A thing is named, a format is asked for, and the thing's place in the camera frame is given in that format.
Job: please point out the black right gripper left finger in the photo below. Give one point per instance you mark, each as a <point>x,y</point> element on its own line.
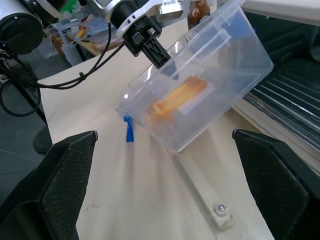
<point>52,190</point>

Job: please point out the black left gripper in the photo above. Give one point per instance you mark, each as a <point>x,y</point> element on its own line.
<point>141,35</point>

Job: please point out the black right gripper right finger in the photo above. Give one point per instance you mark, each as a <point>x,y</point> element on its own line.
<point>282,185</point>

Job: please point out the clear plastic food container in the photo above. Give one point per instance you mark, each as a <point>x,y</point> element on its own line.
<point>212,82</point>

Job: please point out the orange food sticks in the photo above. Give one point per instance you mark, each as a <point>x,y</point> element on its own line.
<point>180,96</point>

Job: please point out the blue plastic container latch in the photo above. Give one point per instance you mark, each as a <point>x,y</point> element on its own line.
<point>129,132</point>

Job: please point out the toaster oven glass door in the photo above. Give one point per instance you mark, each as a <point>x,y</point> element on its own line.
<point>287,100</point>

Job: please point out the white toaster oven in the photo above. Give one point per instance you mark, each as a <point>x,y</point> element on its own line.
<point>282,30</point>

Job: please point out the black rubber foot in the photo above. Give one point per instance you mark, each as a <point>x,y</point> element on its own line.
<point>43,141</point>

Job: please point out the brown bagged snack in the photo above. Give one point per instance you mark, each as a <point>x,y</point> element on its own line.
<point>197,12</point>

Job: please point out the clear acrylic strip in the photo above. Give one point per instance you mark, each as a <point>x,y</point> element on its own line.
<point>197,185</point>

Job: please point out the cluttered wooden desk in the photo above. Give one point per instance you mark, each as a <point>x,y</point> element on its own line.
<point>75,32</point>

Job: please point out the black round robot joint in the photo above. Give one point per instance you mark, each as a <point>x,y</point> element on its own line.
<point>20,33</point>

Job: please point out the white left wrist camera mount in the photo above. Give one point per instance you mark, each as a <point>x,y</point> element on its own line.
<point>126,26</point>

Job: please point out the white bracket with screw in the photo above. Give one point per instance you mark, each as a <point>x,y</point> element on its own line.
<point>222,215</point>

